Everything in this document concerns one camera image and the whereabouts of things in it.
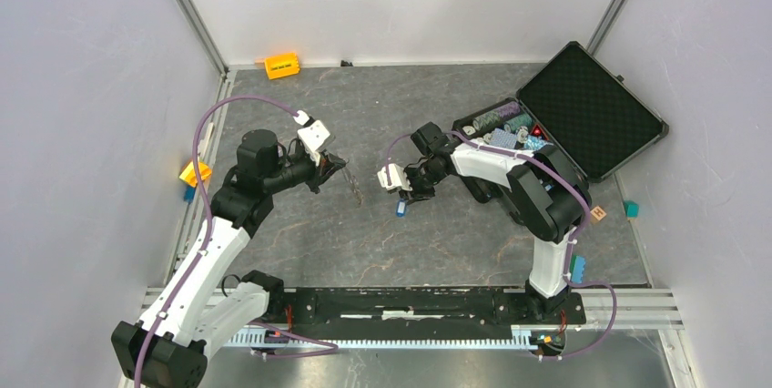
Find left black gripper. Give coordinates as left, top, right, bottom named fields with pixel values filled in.
left=264, top=146, right=346, bottom=193

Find blue key tag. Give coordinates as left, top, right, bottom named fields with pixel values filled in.
left=395, top=199, right=407, bottom=218

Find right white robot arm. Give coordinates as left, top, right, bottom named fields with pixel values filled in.
left=381, top=123, right=591, bottom=322

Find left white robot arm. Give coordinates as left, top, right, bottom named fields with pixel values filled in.
left=111, top=121, right=345, bottom=387

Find orange block at back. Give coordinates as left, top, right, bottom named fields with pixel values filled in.
left=263, top=52, right=300, bottom=80

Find orange block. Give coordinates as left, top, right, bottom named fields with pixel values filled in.
left=178, top=160, right=212, bottom=188
left=263, top=52, right=300, bottom=80

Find orange block at left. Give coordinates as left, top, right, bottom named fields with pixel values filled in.
left=178, top=160, right=212, bottom=188

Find small blue block left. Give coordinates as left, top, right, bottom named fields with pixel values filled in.
left=183, top=186, right=197, bottom=204

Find black poker chip case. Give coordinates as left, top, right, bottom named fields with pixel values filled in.
left=452, top=41, right=669, bottom=184

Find blue green toy bricks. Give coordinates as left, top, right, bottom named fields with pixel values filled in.
left=569, top=255, right=586, bottom=284

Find wooden letter cube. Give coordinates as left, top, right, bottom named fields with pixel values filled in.
left=590, top=206, right=607, bottom=224

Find teal cube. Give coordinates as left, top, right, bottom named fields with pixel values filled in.
left=623, top=200, right=639, bottom=220

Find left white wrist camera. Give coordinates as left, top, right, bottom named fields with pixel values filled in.
left=293, top=110, right=335, bottom=167

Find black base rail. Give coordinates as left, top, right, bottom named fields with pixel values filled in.
left=259, top=286, right=587, bottom=341

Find white toothed cable rail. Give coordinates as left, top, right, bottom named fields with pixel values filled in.
left=224, top=325, right=565, bottom=352

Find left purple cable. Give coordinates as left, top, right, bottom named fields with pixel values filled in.
left=132, top=95, right=340, bottom=388

